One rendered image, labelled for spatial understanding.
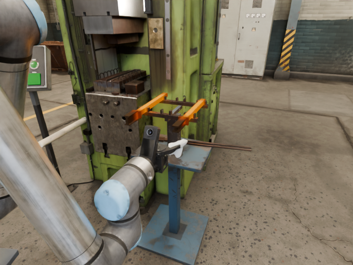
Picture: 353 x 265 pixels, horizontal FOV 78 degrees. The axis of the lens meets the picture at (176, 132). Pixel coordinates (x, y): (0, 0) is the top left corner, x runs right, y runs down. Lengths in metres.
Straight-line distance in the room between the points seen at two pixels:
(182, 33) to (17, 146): 1.16
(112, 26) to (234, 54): 5.41
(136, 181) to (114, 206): 0.08
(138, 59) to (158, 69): 0.46
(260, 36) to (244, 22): 0.55
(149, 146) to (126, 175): 0.14
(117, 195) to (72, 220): 0.11
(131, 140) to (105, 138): 0.21
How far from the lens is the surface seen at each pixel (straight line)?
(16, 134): 0.47
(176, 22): 1.45
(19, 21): 0.57
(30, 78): 1.71
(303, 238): 1.89
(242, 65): 6.63
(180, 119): 0.94
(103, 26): 1.49
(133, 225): 0.64
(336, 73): 7.35
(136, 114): 1.04
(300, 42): 7.15
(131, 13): 1.56
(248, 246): 1.70
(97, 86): 1.59
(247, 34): 6.55
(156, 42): 1.47
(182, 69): 1.46
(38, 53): 1.75
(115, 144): 1.62
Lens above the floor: 1.31
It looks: 26 degrees down
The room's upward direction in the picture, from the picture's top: straight up
